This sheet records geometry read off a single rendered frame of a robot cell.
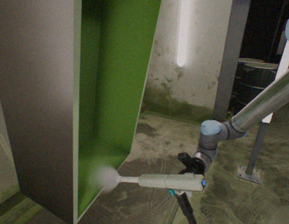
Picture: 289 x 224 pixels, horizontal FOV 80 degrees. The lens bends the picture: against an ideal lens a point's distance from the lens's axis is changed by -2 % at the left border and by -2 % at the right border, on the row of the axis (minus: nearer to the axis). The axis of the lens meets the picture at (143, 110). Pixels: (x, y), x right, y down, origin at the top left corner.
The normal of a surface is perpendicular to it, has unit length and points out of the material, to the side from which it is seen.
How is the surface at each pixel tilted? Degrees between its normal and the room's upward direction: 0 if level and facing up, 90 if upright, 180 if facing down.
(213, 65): 90
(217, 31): 90
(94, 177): 46
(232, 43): 90
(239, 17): 90
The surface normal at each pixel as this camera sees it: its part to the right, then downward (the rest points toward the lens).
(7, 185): 0.73, -0.34
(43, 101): -0.39, 0.37
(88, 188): -0.22, 0.06
